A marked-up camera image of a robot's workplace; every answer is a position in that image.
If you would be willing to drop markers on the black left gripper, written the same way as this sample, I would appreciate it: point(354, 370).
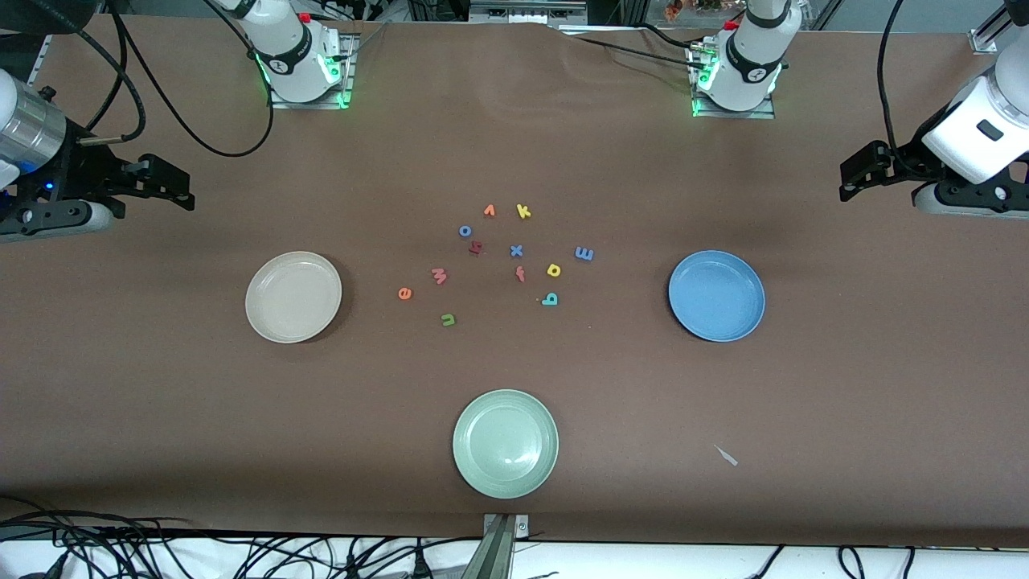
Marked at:
point(903, 162)

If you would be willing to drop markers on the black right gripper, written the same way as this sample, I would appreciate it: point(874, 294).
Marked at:
point(83, 167)

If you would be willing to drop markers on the blue foam letter m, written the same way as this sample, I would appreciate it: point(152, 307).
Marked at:
point(584, 253)

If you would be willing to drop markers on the pink foam letter w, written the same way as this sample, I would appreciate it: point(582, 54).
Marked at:
point(439, 277)

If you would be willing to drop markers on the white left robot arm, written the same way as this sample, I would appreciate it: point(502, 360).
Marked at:
point(748, 64)

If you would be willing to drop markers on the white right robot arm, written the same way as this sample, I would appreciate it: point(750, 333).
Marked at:
point(293, 64)

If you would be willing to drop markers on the beige round plate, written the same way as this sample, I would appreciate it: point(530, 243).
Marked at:
point(293, 297)

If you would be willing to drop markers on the blue round plate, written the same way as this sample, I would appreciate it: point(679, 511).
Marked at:
point(716, 296)

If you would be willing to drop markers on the brown paper table cover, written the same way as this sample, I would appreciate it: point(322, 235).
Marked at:
point(161, 402)

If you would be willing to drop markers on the small orange background object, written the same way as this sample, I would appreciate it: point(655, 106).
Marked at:
point(674, 10)

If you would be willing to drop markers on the small white paper scrap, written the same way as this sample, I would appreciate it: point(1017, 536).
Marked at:
point(726, 455)

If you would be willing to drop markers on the pale green round plate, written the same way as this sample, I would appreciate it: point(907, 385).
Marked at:
point(506, 444)

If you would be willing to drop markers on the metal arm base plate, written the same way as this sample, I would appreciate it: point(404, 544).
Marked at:
point(347, 72)
point(731, 115)

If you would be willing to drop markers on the aluminium frame extrusion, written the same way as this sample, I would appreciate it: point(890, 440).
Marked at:
point(985, 39)

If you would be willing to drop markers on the silver background equipment frame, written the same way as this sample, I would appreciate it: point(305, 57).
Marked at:
point(522, 12)

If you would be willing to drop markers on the aluminium profile with bracket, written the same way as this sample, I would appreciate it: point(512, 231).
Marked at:
point(498, 555)

